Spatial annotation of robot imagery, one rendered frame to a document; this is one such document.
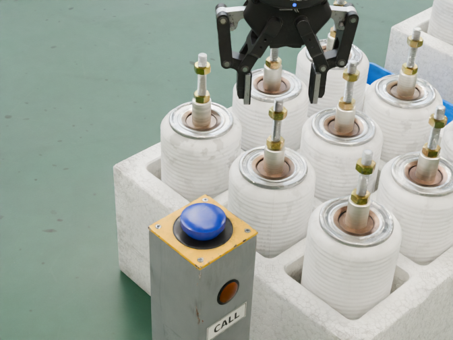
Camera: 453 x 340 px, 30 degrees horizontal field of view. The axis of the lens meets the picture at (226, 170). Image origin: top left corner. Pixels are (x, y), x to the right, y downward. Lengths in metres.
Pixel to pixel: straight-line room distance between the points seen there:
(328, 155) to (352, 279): 0.17
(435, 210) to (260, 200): 0.19
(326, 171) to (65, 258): 0.40
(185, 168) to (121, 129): 0.45
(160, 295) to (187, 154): 0.22
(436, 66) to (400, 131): 0.31
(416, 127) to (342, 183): 0.13
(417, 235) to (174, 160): 0.29
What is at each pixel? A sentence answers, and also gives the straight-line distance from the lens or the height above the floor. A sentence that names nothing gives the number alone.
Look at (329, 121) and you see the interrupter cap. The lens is 1.01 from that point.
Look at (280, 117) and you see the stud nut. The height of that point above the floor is 0.32.
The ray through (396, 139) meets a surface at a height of 0.21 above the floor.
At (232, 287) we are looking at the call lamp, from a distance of 0.76.
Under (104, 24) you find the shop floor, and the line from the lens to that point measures 1.73.
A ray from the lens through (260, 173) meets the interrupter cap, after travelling 0.92.
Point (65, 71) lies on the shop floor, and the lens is 1.58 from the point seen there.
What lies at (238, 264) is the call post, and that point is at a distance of 0.76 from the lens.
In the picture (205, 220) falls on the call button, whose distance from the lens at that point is 0.74.
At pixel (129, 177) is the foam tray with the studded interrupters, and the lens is 1.03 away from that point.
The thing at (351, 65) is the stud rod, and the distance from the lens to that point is 0.95.
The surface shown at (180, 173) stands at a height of 0.20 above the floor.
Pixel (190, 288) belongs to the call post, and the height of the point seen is 0.28.
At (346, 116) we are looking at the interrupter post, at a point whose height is 0.27.
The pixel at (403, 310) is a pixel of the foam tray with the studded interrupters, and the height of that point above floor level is 0.18.
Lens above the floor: 0.82
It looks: 38 degrees down
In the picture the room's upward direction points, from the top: 2 degrees clockwise
